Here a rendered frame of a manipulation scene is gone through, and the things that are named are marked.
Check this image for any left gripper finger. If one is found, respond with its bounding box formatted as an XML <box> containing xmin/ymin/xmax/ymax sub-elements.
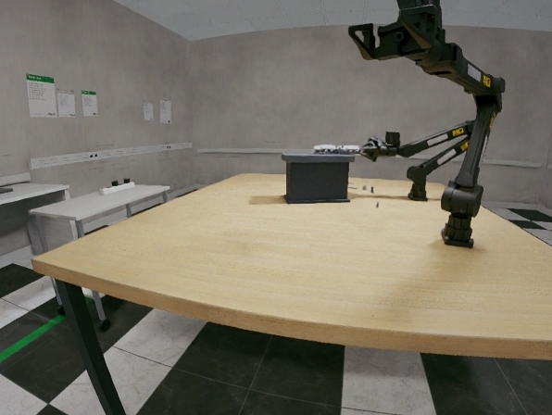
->
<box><xmin>399</xmin><ymin>5</ymin><xmax>436</xmax><ymax>49</ymax></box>
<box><xmin>348</xmin><ymin>23</ymin><xmax>373</xmax><ymax>60</ymax></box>

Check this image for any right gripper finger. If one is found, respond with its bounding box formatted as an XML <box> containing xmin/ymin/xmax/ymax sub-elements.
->
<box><xmin>358</xmin><ymin>141</ymin><xmax>375</xmax><ymax>152</ymax></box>
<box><xmin>360</xmin><ymin>150</ymin><xmax>372</xmax><ymax>160</ymax></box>

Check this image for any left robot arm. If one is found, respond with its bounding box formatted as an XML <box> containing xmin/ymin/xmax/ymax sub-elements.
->
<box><xmin>396</xmin><ymin>0</ymin><xmax>506</xmax><ymax>248</ymax></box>

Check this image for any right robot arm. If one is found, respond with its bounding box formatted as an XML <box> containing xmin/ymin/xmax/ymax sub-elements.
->
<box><xmin>369</xmin><ymin>120</ymin><xmax>475</xmax><ymax>202</ymax></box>

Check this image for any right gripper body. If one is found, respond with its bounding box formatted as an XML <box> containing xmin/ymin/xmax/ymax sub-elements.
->
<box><xmin>370</xmin><ymin>139</ymin><xmax>388</xmax><ymax>162</ymax></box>

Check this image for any white chain link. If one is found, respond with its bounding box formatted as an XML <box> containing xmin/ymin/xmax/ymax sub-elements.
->
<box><xmin>339</xmin><ymin>145</ymin><xmax>363</xmax><ymax>155</ymax></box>
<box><xmin>313</xmin><ymin>145</ymin><xmax>339</xmax><ymax>155</ymax></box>

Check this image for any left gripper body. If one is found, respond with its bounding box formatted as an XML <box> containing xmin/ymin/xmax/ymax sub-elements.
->
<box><xmin>369</xmin><ymin>15</ymin><xmax>431</xmax><ymax>61</ymax></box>

